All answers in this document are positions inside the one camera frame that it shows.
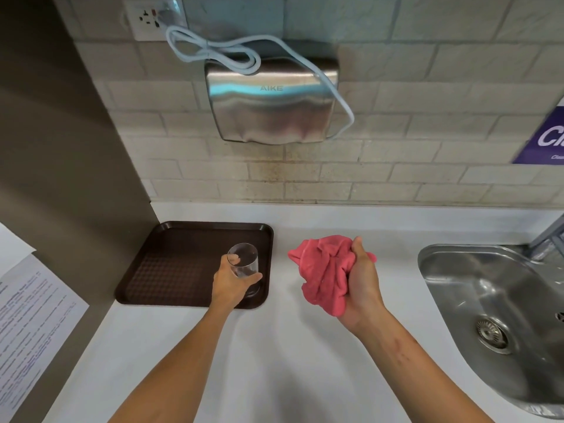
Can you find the white printed paper notice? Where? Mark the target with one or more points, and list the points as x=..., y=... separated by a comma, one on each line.
x=26, y=312

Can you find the stainless steel hand dryer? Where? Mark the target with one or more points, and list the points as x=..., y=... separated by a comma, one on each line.
x=271, y=101

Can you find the person's right thumb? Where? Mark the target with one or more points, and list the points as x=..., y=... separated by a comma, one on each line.
x=359, y=253

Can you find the metal faucet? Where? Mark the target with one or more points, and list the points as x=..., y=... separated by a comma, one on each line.
x=548, y=240

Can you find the white power plug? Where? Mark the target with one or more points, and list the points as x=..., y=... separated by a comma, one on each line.
x=169, y=10

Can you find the metal sink drain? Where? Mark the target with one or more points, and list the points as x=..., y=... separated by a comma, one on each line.
x=492, y=332

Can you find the white wall socket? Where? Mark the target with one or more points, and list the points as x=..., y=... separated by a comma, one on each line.
x=152, y=17

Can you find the clear drinking glass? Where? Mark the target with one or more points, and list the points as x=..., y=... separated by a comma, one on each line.
x=243, y=262

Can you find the red cleaning cloth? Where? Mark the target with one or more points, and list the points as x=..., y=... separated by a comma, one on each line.
x=326, y=273

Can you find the person's left hand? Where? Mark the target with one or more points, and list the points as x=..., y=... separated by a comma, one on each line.
x=229, y=288

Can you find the person's left forearm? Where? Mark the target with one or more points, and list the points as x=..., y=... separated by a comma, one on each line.
x=176, y=370

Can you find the person's right forearm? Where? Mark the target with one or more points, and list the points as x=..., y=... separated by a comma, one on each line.
x=414, y=374

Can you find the brown plastic tray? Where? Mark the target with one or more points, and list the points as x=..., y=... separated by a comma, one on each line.
x=176, y=259

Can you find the stainless steel sink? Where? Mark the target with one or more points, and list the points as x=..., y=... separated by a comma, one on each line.
x=493, y=303

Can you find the person's left thumb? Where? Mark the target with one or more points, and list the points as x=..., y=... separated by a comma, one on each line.
x=231, y=259

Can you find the person's right hand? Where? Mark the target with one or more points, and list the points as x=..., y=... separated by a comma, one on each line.
x=363, y=286

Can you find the purple wall sign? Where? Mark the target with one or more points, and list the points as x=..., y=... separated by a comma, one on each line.
x=544, y=136

